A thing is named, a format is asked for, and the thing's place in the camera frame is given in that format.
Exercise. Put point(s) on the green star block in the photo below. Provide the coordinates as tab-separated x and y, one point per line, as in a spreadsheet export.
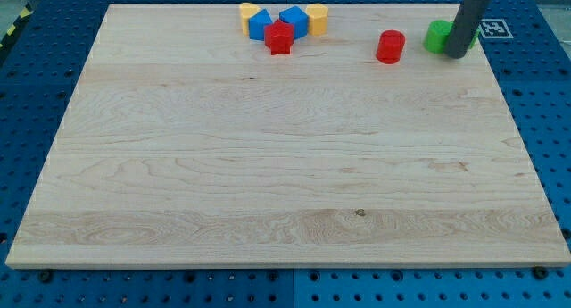
474	39

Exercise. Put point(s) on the light wooden board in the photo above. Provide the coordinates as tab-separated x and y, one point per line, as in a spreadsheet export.
186	144

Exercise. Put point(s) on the red star block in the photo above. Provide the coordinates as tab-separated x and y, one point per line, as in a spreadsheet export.
279	37

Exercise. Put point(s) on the blue triangular block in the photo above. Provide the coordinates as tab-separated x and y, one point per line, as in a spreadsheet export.
257	24

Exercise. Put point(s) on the blue cube block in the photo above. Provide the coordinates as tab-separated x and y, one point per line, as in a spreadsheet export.
298	18

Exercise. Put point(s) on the yellow hexagon block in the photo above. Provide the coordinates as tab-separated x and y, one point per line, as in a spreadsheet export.
318	19

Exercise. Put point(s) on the yellow block left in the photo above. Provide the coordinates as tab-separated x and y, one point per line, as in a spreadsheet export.
246	12

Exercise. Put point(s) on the red cylinder block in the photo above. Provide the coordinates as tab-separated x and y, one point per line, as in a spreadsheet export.
390	46

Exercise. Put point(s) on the green cylinder block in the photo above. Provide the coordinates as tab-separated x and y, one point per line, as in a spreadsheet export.
437	35

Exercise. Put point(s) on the white fiducial marker tag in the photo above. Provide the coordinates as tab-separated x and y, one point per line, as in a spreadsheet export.
494	29

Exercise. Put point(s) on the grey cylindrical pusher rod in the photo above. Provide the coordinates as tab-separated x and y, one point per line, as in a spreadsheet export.
464	27

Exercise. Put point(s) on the black bolt bottom left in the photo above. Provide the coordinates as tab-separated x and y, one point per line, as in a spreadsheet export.
45	276

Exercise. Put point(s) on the black bolt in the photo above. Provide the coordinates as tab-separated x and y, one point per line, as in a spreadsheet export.
45	276
540	272

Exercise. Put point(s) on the black bolt bottom right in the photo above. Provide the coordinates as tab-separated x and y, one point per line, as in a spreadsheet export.
540	272

